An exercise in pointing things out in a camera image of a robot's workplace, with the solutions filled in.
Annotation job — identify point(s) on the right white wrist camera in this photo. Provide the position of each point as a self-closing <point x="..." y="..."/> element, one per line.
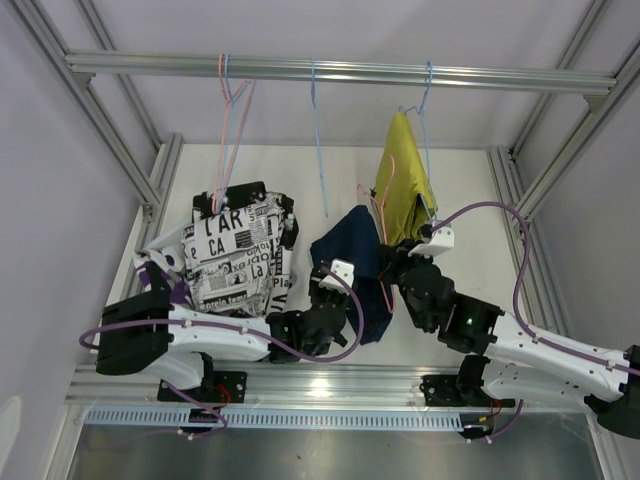
<point x="433" y="241"/>

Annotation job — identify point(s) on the aluminium hanging rail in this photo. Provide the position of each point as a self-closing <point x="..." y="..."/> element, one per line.
<point x="557" y="81"/>

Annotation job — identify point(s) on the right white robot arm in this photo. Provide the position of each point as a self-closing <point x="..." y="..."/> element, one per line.
<point x="507" y="359"/>

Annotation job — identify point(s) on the white black lettered trousers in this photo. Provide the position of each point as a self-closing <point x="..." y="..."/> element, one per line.
<point x="228" y="280"/>

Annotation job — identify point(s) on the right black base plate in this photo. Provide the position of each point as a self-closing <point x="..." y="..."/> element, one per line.
<point x="444" y="390"/>

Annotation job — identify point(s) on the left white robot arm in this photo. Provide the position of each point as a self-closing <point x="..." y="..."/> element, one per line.
<point x="149" y="334"/>

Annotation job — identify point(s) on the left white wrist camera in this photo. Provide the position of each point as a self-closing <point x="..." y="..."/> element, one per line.
<point x="337" y="276"/>

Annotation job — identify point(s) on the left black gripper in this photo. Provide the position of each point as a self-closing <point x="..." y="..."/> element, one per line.
<point x="314" y="288"/>

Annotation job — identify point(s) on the navy blue trousers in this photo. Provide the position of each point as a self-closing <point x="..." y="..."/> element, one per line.
<point x="355" y="239"/>

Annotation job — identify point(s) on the aluminium front rail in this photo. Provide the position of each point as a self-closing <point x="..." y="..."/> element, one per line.
<point x="293" y="386"/>

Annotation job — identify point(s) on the purple camouflage trousers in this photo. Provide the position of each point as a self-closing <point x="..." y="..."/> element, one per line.
<point x="164" y="269"/>

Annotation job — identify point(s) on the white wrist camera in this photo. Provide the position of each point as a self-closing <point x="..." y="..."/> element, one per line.
<point x="433" y="241"/>
<point x="337" y="276"/>

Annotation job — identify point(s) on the white plastic basket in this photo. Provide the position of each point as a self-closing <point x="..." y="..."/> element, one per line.
<point x="283" y="283"/>

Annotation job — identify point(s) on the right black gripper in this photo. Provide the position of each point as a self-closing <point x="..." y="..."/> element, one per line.
<point x="392" y="257"/>

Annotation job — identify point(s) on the pink hanger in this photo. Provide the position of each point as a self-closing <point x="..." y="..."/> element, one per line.
<point x="380" y="206"/>
<point x="232" y="95"/>

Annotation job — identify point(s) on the grey slotted cable duct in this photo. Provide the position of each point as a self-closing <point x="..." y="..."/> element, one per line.
<point x="252" y="418"/>

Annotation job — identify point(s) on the yellow green trousers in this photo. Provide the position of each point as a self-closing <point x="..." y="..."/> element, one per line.
<point x="404" y="211"/>

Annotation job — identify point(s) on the light blue hanger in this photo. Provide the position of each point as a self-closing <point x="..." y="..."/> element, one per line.
<point x="240" y="118"/>
<point x="431" y="205"/>
<point x="317" y="136"/>

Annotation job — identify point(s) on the black white patterned trousers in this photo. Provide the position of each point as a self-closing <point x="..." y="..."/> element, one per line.
<point x="251" y="213"/>

